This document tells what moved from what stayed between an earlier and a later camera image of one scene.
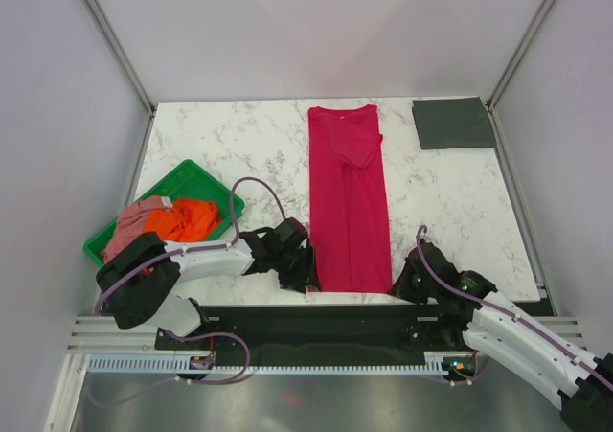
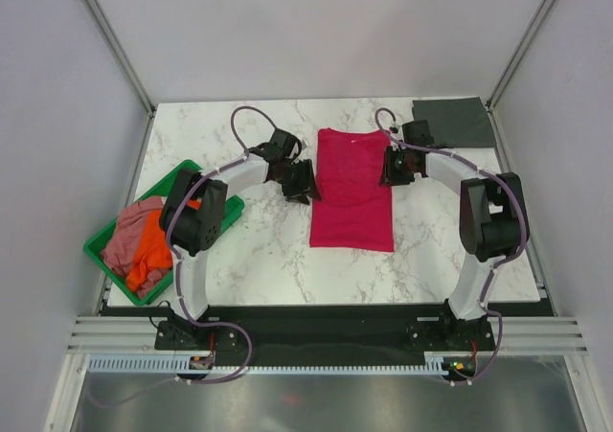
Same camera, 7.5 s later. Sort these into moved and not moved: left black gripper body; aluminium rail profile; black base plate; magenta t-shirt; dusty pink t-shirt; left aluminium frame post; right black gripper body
Moved: magenta t-shirt; left black gripper body; right black gripper body
Not moved: dusty pink t-shirt; aluminium rail profile; black base plate; left aluminium frame post
